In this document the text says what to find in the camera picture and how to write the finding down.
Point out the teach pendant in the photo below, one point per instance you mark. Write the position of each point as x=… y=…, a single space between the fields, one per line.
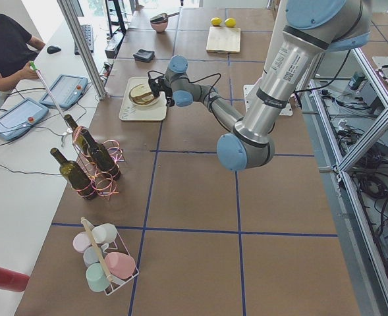
x=17 y=121
x=68 y=89

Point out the grey folded cloth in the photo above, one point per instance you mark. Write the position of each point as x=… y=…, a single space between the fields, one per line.
x=144 y=55

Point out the black computer mouse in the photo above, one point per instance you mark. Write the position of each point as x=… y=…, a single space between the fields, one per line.
x=53 y=49

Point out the pink bowl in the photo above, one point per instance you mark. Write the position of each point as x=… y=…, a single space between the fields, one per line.
x=159 y=28

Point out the white wire cup rack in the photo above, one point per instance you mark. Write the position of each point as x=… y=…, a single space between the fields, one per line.
x=102 y=250

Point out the white cup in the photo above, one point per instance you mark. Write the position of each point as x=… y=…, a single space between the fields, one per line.
x=104 y=233

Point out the red cylinder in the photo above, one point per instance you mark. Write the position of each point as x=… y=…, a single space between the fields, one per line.
x=12 y=280

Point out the steel scoop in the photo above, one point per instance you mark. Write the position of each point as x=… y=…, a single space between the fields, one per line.
x=161 y=18

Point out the person in black shirt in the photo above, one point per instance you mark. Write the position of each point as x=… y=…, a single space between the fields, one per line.
x=18 y=48

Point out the black keyboard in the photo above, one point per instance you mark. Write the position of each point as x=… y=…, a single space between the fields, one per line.
x=88 y=35

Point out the aluminium frame post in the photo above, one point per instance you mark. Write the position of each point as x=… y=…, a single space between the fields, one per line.
x=72 y=21

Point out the dark green bottle front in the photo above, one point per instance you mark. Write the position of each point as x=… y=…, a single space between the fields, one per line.
x=75 y=176

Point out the cream bear tray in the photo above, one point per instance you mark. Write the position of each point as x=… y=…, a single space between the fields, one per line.
x=155 y=111

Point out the grey cup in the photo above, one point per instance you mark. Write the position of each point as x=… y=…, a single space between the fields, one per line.
x=90 y=256

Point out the wooden cutting board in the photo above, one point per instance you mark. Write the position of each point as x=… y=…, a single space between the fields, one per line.
x=223 y=40

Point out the pink stick tool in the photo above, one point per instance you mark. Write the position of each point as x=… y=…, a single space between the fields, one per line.
x=37 y=71

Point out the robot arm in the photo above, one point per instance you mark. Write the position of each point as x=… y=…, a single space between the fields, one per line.
x=303 y=30

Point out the dark green bottle left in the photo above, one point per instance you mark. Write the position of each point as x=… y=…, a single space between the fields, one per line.
x=101 y=156

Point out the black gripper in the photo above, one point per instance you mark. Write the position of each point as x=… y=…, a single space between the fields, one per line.
x=161 y=87

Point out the copper wire bottle rack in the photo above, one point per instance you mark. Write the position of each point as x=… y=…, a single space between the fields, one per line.
x=102 y=182

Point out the light pink cup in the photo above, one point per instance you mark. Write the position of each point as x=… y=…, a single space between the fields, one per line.
x=81 y=242

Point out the dark green bottle back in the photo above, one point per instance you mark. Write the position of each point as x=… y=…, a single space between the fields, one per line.
x=73 y=126

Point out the far teach pendant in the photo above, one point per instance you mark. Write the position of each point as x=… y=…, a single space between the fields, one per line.
x=68 y=89

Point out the near teach pendant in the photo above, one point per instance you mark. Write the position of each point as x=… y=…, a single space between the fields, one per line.
x=17 y=121

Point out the mint green cup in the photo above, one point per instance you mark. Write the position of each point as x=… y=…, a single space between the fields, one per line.
x=96 y=278

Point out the lemon half left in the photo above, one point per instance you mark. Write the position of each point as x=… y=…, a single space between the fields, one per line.
x=215 y=21

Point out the white plate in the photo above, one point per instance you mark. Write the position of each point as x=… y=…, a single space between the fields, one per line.
x=144 y=102

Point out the lemon half right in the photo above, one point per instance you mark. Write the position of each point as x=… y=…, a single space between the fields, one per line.
x=230 y=22

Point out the dark green bottle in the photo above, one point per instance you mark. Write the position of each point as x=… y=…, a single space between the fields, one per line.
x=75 y=176
x=101 y=156
x=73 y=126

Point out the lemon half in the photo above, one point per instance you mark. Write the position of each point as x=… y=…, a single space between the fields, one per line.
x=215 y=21
x=230 y=22

